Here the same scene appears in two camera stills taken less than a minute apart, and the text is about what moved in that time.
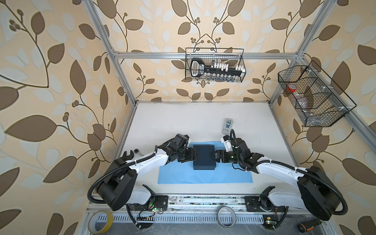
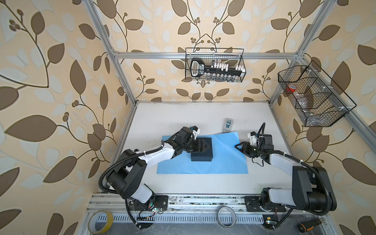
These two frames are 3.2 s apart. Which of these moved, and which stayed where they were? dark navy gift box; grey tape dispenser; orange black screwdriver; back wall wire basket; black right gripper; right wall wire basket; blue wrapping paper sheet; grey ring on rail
Moved: blue wrapping paper sheet; dark navy gift box; black right gripper
Stayed: grey tape dispenser; back wall wire basket; grey ring on rail; right wall wire basket; orange black screwdriver
